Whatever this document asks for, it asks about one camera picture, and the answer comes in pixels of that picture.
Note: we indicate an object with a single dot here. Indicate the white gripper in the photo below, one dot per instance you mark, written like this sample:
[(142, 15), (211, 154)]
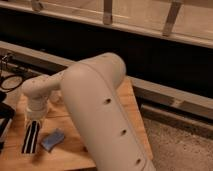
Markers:
[(33, 120)]

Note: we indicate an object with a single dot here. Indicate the blue eraser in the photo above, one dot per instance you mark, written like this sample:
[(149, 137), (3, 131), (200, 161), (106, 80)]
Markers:
[(51, 140)]

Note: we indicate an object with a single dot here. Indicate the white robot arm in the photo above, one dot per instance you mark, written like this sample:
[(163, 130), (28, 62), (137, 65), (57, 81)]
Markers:
[(89, 91)]

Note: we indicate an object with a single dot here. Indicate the black device at left edge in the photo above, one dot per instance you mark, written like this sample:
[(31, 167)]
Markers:
[(6, 115)]

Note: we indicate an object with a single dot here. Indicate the wooden board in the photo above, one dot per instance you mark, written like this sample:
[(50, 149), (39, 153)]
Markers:
[(59, 146)]

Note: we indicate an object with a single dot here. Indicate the metal window rail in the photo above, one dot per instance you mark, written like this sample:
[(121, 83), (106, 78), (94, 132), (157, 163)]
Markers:
[(186, 21)]

